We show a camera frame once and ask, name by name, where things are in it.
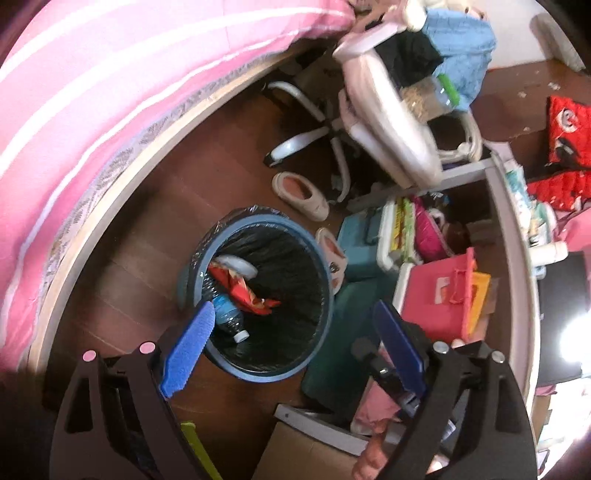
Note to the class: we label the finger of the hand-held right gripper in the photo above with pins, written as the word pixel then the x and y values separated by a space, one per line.
pixel 374 364

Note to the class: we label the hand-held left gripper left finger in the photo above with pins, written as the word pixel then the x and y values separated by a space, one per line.
pixel 189 346

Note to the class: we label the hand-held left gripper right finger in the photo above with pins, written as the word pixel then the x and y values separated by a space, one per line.
pixel 399 350

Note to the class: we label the blue bin with black liner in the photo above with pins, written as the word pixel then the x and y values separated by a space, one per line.
pixel 295 277

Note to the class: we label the person's right hand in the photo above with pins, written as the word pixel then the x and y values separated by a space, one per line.
pixel 371 454

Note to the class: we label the dark green box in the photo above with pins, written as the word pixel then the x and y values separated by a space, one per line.
pixel 337 360

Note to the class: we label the pink cloth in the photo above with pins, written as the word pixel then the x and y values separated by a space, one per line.
pixel 369 406

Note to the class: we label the clear plastic water bottle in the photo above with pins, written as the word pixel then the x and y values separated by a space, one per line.
pixel 226 314

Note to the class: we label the pink storage box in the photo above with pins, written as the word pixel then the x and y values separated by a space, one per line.
pixel 429 295

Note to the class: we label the orange snack wrapper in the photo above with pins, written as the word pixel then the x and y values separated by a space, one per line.
pixel 240 290

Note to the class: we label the white round lid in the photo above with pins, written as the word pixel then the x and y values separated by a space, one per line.
pixel 235 265

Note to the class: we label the yellow-green plastic strip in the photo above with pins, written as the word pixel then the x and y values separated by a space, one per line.
pixel 198 452

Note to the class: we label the white storage crate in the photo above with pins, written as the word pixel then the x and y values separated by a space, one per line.
pixel 385 240

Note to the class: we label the pink slipper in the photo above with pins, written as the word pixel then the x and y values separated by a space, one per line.
pixel 332 258
pixel 300 194

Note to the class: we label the teal box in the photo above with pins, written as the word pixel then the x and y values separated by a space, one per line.
pixel 355 244

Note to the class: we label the cardboard box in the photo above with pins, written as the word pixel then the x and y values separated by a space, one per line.
pixel 295 452

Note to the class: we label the white desk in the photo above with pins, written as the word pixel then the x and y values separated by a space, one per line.
pixel 517 258

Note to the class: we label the black monitor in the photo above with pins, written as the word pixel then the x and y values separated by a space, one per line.
pixel 563 286

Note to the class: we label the white bottle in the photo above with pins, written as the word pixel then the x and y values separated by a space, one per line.
pixel 549 254

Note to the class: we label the printed paper pack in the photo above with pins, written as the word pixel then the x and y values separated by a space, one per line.
pixel 519 189

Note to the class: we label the white office chair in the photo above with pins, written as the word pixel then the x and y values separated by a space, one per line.
pixel 392 138

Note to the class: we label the pink striped bed sheet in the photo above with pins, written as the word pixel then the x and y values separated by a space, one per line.
pixel 92 115

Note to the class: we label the clear jar with green lid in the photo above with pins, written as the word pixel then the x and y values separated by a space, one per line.
pixel 425 99

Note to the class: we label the red printed cushion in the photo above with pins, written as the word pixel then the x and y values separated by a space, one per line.
pixel 568 138

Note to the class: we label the black cloth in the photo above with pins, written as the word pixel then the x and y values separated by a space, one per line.
pixel 411 55

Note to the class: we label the blue knitted cloth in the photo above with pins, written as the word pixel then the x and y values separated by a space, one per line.
pixel 466 50

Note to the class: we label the light wooden bed frame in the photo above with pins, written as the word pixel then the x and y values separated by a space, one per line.
pixel 51 318

